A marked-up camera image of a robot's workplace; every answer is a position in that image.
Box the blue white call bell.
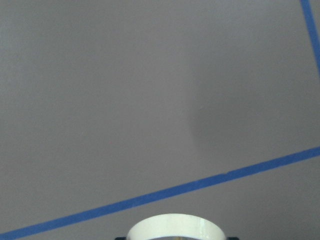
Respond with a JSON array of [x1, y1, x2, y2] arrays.
[[126, 213, 227, 240]]

